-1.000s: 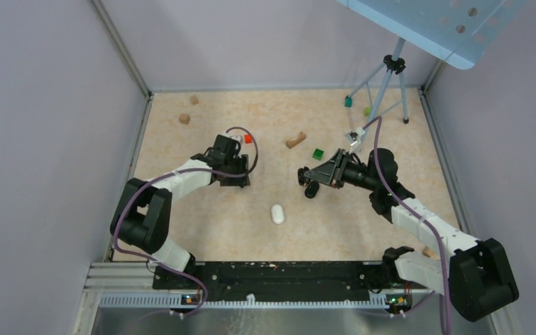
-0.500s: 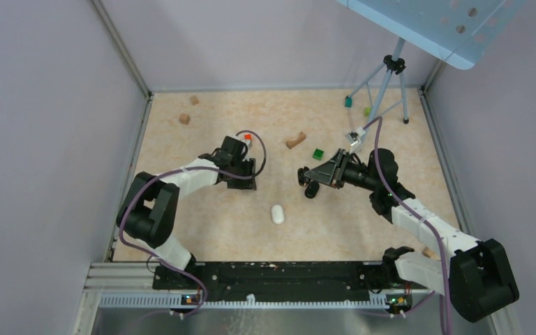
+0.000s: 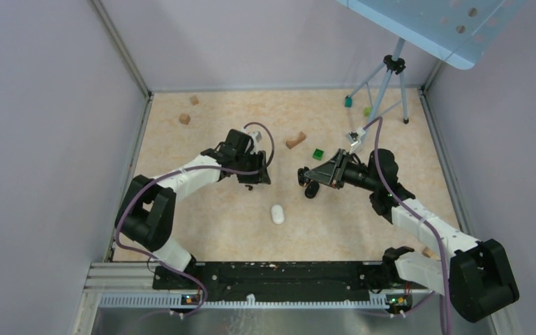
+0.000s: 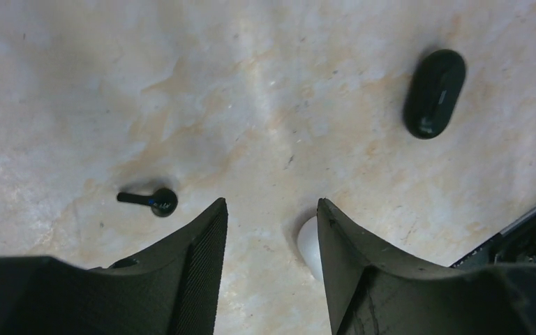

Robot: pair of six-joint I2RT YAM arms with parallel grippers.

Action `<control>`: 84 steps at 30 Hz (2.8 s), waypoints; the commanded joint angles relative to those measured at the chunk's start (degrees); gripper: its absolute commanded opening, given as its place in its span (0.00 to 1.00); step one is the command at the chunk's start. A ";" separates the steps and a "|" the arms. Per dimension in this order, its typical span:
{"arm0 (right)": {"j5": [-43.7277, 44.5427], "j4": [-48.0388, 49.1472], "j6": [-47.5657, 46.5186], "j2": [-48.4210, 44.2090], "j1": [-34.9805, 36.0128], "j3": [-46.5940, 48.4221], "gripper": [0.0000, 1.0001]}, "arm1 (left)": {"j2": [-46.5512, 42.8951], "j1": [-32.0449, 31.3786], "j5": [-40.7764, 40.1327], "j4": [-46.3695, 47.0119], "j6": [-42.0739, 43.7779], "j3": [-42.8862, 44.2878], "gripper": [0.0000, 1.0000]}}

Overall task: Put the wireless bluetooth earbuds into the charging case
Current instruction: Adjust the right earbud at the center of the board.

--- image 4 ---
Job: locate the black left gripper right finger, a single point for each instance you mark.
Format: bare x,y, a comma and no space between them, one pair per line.
374,287

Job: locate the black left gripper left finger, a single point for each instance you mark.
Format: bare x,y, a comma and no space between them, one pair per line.
170,287

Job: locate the white earbud charging case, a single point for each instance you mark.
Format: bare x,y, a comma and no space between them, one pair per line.
309,248

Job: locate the black earbud charging case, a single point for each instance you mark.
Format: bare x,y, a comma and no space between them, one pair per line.
433,93

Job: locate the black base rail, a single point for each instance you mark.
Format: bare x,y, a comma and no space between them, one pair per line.
514,244

